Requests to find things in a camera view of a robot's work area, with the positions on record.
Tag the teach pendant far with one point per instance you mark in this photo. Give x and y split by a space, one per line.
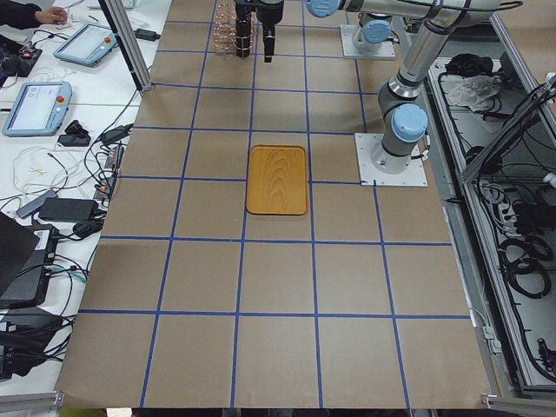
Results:
88 46

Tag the wooden tray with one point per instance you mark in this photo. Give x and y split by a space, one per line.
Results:
277 180

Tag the person hand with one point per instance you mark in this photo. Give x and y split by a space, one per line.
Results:
53 15

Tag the teach pendant near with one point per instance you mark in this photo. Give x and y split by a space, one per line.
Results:
38 110

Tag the teach pendant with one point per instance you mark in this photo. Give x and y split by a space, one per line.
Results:
38 110
88 46

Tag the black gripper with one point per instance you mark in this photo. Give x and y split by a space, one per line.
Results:
269 10

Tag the black power brick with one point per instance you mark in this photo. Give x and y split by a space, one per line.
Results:
67 210

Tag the aluminium frame post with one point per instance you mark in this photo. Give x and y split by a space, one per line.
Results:
118 21

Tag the black laptop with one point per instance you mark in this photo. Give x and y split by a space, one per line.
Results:
26 253

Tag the black power adapter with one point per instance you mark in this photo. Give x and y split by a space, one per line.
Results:
148 35

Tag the dark wine bottle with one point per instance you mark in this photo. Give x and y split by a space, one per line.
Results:
243 29

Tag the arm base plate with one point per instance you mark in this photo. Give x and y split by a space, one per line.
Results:
369 41
378 168

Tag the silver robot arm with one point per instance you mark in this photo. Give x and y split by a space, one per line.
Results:
321 9
405 121

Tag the copper wire bottle basket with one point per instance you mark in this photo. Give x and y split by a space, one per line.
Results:
225 37

